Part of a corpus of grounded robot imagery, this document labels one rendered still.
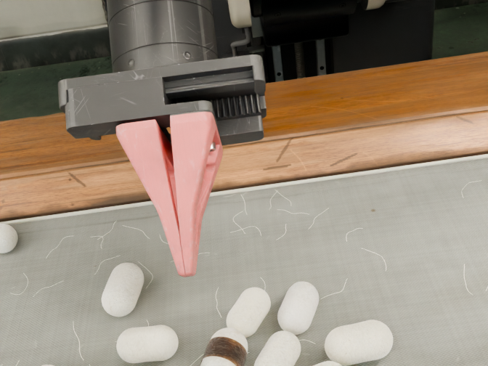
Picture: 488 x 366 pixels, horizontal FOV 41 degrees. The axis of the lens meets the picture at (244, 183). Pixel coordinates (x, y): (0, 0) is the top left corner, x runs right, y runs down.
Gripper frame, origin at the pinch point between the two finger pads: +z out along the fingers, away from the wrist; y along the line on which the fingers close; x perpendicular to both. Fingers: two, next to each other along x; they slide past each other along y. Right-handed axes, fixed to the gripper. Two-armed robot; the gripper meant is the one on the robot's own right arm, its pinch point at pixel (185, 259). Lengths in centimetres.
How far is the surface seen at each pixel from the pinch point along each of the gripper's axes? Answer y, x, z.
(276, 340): 4.0, 3.0, 4.6
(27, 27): -71, 186, -110
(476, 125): 20.8, 14.8, -8.7
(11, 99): -77, 181, -81
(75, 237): -9.4, 13.2, -3.9
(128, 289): -4.4, 6.7, 0.7
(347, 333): 7.8, 2.6, 4.7
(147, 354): -3.2, 4.1, 4.5
